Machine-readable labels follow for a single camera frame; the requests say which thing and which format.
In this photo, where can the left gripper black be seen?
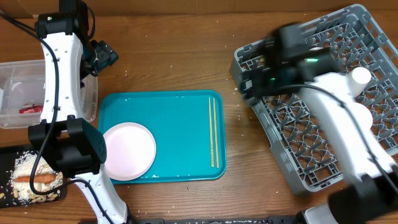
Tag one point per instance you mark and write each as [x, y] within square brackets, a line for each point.
[106, 56]

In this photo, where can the rice and peanuts pile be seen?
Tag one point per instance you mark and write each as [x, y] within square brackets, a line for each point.
[14, 194]

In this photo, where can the black waste tray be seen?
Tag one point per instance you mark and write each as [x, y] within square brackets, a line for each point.
[9, 153]

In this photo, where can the red ketchup packet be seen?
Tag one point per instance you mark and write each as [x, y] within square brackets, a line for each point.
[30, 108]

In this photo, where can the orange carrot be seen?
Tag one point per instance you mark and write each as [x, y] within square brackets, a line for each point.
[41, 178]

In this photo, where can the white cup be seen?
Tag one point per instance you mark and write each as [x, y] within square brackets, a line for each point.
[358, 80]

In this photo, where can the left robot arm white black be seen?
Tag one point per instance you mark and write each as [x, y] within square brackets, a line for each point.
[63, 138]

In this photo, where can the large pink plate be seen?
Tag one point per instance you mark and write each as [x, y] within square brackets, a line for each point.
[131, 150]

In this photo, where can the grey dishwasher rack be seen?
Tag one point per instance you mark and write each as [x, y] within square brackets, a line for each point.
[298, 143]

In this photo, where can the pale green saucer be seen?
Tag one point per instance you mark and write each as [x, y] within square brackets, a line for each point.
[315, 48]

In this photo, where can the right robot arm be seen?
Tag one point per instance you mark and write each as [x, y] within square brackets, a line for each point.
[369, 171]

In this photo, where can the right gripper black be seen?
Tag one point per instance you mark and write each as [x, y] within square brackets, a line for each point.
[254, 87]

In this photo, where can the small pink plate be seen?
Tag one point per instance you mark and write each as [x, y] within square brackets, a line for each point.
[363, 115]

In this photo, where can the clear plastic bin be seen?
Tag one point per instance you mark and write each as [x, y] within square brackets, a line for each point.
[23, 85]

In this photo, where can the wooden chopstick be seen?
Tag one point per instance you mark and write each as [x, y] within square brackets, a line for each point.
[211, 133]
[216, 134]

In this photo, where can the teal serving tray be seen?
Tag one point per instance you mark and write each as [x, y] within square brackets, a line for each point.
[179, 123]

